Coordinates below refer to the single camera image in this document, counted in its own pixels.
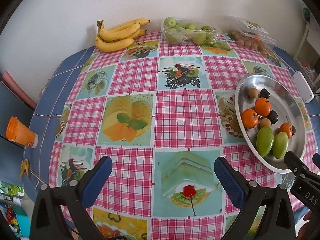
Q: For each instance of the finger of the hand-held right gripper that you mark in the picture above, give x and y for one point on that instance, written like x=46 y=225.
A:
x=297 y=167
x=317 y=159

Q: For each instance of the pile of small longans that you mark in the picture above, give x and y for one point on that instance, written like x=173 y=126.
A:
x=243 y=42

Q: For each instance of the yellow banana peel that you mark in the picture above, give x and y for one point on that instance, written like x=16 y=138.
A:
x=25 y=167

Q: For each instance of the dark green ornament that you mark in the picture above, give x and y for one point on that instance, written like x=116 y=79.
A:
x=306 y=13

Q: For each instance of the bunch of yellow bananas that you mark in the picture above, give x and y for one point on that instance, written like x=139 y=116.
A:
x=112 y=45

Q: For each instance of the white plastic bag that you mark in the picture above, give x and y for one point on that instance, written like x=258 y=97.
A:
x=308 y=68

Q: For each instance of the pink checkered tablecloth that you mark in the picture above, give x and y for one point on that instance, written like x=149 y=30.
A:
x=180 y=117

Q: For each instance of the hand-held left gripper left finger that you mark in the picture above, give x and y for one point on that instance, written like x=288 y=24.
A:
x=97 y=180

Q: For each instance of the colourful printed box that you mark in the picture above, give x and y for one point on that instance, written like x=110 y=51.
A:
x=11 y=215

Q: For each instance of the dark plum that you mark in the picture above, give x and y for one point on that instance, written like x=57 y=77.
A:
x=293 y=130

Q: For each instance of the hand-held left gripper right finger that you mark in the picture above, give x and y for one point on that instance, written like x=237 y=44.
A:
x=228 y=182

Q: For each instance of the white power box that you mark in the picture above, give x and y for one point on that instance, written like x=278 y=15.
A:
x=302 y=85

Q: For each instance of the large metal bowl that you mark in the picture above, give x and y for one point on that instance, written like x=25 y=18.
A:
x=282 y=97

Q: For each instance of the brown longan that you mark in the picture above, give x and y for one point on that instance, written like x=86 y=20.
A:
x=265 y=123
x=252 y=92

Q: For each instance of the checked fruit-print tablecloth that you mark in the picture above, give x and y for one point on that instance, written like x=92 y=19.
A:
x=50 y=100

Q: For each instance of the orange plastic cup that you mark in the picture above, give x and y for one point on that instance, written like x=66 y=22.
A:
x=20 y=133

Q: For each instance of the white shelf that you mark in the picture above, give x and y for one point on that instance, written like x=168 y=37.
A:
x=308 y=33

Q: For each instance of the clear plastic fruit box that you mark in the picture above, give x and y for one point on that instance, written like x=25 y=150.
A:
x=252 y=27

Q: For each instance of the dark red cherry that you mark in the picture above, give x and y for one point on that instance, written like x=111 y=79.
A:
x=272 y=117
x=264 y=93

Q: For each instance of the bag of green jujubes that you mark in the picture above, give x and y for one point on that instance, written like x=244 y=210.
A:
x=175 y=37

